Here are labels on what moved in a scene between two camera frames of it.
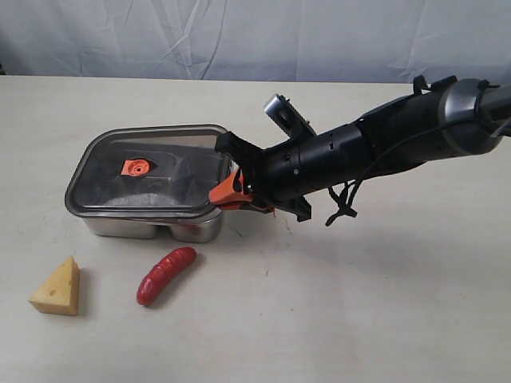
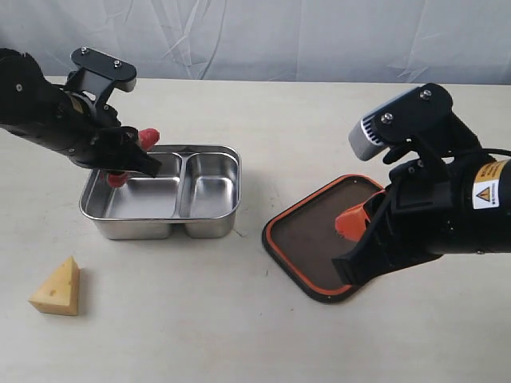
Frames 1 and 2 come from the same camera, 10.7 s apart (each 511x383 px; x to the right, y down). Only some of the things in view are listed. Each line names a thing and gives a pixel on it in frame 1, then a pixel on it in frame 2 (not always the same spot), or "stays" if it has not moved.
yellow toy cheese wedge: [59, 293] stays
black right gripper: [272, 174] → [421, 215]
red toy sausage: [162, 273] → [147, 137]
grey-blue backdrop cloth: [380, 41] stays
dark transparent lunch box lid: [164, 170] → [303, 240]
